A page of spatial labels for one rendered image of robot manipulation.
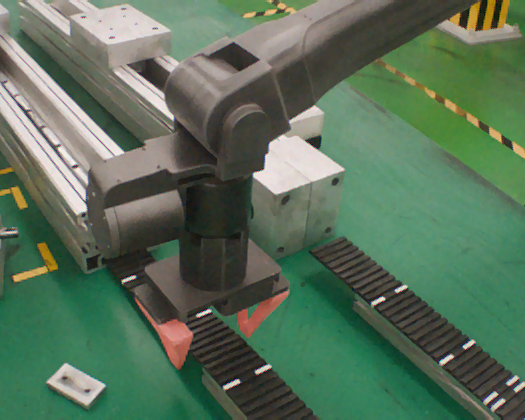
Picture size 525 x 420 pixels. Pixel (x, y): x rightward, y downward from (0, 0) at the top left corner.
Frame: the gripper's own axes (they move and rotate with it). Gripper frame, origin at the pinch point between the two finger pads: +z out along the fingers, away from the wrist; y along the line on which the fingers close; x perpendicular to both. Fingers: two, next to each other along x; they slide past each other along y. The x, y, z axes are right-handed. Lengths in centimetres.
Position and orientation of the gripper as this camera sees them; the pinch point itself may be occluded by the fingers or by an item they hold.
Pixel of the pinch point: (211, 342)
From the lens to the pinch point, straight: 64.9
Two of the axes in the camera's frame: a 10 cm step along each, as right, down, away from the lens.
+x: 5.8, 5.0, -6.4
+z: -0.6, 8.1, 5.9
